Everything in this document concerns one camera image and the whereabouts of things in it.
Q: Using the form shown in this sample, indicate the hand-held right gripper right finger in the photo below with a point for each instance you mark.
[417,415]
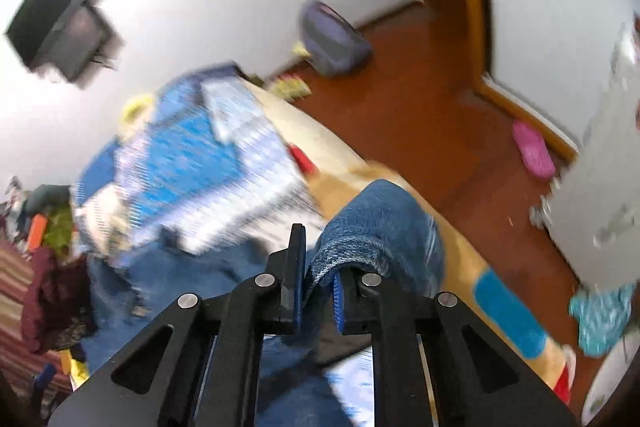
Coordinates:
[339,307]

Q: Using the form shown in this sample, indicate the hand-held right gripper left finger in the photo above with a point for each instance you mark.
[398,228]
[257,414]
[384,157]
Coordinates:
[298,299]

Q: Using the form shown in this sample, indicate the blue denim jeans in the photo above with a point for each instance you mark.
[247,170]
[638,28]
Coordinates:
[380,227]

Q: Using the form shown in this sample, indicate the blue patchwork quilt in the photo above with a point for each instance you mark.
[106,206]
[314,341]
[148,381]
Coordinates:
[190,157]

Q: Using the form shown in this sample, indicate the yellow hoodie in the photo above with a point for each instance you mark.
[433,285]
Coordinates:
[75,367]

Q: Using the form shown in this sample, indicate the maroon garment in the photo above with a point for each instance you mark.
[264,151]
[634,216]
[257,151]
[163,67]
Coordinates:
[50,297]

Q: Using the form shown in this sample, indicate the green patterned cloth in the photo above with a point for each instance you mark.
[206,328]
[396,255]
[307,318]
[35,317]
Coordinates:
[60,227]

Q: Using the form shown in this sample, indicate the yellow bag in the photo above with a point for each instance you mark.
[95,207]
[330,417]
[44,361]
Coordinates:
[300,50]

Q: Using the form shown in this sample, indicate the pink slipper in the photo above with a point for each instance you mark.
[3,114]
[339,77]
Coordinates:
[532,149]

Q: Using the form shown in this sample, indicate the yellow foam tube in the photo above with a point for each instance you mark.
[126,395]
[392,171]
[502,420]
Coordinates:
[135,107]

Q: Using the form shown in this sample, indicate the teal patterned cloth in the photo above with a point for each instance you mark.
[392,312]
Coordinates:
[600,317]

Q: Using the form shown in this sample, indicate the grey backpack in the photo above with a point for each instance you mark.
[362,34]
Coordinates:
[330,39]

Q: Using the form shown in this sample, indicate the orange box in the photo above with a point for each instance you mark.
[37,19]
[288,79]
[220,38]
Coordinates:
[36,232]

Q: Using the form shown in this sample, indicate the white round object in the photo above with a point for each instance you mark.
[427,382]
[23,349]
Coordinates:
[605,387]

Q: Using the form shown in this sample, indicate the white cabinet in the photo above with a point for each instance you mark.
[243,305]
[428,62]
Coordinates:
[600,182]

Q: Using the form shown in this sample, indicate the wooden door frame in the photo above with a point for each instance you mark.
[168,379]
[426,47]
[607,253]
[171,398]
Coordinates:
[465,7]

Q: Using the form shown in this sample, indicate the small black wall monitor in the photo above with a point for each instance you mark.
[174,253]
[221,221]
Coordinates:
[85,44]

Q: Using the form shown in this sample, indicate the black wall television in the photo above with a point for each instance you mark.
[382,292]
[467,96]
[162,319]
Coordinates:
[50,7]

